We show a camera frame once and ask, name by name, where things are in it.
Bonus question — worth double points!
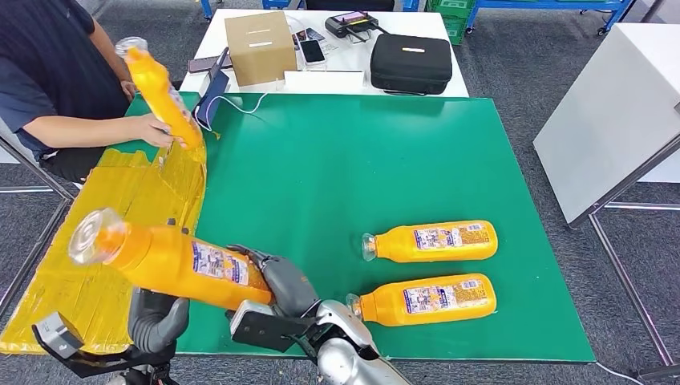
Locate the person's right hand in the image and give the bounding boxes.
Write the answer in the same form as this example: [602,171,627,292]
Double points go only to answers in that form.
[135,114,187,150]

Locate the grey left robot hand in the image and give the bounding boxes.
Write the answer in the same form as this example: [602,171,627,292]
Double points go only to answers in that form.
[127,217,191,355]

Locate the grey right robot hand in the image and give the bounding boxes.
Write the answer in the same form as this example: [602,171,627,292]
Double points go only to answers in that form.
[227,244,322,320]

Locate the orange detergent bottle clear cap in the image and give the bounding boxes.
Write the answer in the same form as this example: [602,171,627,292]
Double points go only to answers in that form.
[115,35,205,152]
[346,274,498,328]
[67,208,274,312]
[361,220,500,264]

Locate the tablet in blue cover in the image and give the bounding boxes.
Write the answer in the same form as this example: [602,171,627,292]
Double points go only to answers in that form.
[192,47,231,132]

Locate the dark phone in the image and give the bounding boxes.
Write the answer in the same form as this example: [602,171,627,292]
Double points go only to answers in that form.
[187,55,233,74]

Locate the yellow taped cardboard sheet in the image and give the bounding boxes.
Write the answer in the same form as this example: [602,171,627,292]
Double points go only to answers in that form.
[0,140,208,356]

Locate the person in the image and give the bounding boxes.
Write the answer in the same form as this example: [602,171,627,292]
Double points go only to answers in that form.
[0,0,187,184]

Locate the brown cardboard box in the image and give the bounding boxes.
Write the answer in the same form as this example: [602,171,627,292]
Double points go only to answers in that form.
[225,10,298,87]

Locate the green table mat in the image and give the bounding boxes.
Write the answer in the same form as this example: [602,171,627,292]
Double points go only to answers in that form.
[124,91,597,364]

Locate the black smartphone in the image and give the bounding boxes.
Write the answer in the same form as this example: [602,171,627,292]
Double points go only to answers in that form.
[299,38,326,67]

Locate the patterned phone case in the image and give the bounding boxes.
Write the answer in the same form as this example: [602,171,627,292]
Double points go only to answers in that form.
[294,26,326,43]

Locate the black remote controller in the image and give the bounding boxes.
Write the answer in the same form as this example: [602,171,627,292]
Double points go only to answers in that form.
[324,10,382,40]

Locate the black zip case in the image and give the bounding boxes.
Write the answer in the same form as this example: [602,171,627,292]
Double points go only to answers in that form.
[369,32,454,97]

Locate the white desk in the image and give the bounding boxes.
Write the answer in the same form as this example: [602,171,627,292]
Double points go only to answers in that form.
[179,7,470,99]

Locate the green plastic crates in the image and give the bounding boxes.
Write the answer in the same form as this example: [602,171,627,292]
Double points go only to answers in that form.
[424,0,476,47]

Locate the white side table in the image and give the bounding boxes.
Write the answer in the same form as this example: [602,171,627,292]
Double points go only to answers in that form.
[532,22,680,371]

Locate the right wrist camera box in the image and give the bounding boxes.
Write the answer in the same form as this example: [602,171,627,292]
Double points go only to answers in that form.
[229,300,320,353]

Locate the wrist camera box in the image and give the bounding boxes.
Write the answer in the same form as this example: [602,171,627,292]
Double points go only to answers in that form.
[229,300,320,353]
[31,312,176,379]

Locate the white charging cable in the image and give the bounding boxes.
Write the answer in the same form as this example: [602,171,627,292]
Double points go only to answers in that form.
[220,79,285,116]

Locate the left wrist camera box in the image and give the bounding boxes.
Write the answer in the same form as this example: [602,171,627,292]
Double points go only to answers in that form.
[31,312,176,379]

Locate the grey metal frame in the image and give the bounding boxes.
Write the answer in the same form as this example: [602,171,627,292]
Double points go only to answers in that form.
[0,132,75,320]

